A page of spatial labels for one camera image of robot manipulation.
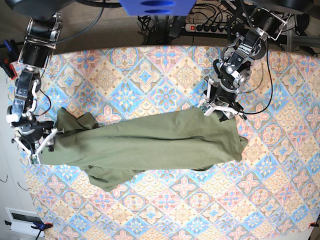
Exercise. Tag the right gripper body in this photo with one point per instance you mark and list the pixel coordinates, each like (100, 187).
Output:
(32, 131)

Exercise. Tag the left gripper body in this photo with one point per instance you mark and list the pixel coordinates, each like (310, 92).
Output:
(223, 92)

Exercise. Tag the green t-shirt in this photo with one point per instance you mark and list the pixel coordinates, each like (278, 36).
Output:
(115, 153)

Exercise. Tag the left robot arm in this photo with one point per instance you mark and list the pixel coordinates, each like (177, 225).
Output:
(266, 20)

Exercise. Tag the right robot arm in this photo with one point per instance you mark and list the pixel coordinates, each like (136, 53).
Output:
(42, 33)

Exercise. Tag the white power strip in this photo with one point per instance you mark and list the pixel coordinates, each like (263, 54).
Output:
(208, 28)

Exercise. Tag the blue clamp upper left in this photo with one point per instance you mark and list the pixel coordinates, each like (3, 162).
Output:
(12, 55)

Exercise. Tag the blue clamp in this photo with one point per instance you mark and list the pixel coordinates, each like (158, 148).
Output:
(40, 226)
(12, 55)

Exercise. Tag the blue clamp lower left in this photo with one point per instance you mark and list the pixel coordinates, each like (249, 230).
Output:
(40, 226)

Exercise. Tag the patterned tablecloth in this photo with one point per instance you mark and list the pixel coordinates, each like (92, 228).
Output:
(274, 191)

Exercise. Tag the orange clamp lower right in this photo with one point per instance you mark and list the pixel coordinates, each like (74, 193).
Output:
(314, 225)

